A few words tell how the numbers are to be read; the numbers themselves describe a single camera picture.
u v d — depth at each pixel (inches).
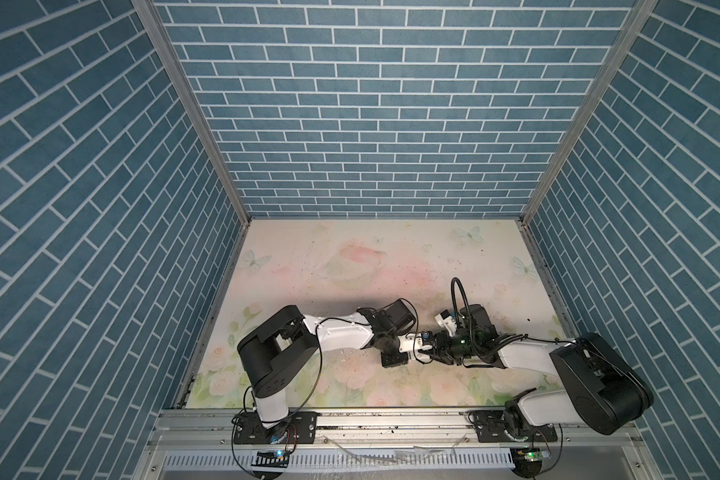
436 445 28.4
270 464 28.4
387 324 27.3
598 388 17.2
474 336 28.4
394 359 30.0
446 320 33.4
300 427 29.1
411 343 29.7
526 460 28.3
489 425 29.0
